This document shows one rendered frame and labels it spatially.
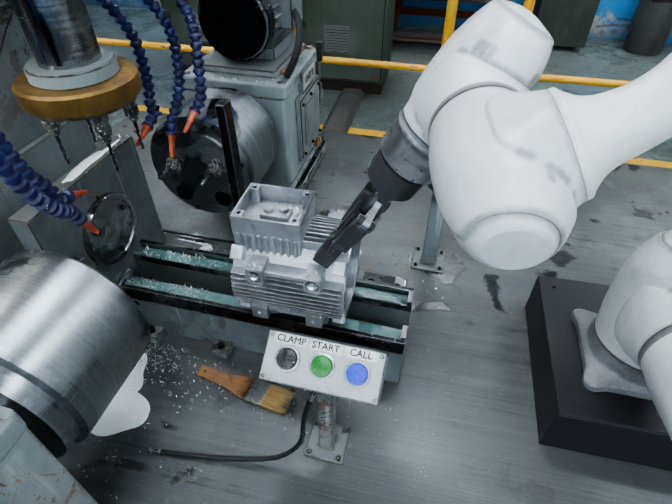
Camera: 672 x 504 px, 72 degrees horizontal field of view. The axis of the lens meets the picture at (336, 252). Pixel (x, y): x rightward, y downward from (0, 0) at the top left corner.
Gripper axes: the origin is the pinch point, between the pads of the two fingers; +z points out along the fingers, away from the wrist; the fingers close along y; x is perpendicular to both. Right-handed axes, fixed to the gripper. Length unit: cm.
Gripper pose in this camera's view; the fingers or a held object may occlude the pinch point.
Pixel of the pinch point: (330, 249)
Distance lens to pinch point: 73.7
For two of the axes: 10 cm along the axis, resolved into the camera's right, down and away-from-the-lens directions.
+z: -4.9, 5.6, 6.7
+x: 8.4, 5.2, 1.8
